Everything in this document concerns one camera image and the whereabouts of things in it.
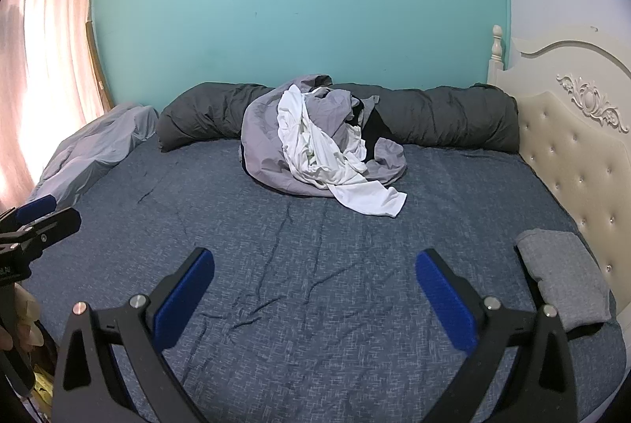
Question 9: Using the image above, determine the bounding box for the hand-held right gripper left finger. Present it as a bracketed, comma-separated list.
[52, 247, 216, 423]

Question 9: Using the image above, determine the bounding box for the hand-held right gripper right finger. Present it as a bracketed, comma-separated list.
[415, 248, 579, 423]

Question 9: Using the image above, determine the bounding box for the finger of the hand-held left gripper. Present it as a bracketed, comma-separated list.
[0, 207, 82, 266]
[14, 195, 56, 226]

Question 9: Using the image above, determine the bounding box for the white long-sleeve shirt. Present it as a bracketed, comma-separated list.
[276, 84, 408, 219]

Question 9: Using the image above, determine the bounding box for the cream fluffy cloth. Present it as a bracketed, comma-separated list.
[14, 283, 47, 347]

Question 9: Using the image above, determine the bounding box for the light grey blanket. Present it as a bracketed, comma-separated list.
[27, 103, 159, 212]

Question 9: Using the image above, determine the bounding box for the folded grey cloth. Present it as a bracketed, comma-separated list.
[515, 228, 613, 331]

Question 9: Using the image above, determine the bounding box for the blue patterned bed sheet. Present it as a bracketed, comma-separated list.
[22, 139, 617, 423]

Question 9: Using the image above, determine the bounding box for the pink curtain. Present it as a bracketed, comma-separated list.
[0, 0, 116, 207]

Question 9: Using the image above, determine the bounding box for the lilac grey garment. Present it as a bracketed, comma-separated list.
[240, 74, 408, 199]

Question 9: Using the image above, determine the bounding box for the black garment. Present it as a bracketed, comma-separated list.
[347, 95, 395, 148]

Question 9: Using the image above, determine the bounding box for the dark grey rolled duvet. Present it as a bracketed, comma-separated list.
[157, 82, 521, 153]

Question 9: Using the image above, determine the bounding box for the cream tufted headboard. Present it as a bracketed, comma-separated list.
[487, 24, 631, 330]

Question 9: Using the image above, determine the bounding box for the wooden window frame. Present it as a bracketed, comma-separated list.
[85, 21, 116, 113]

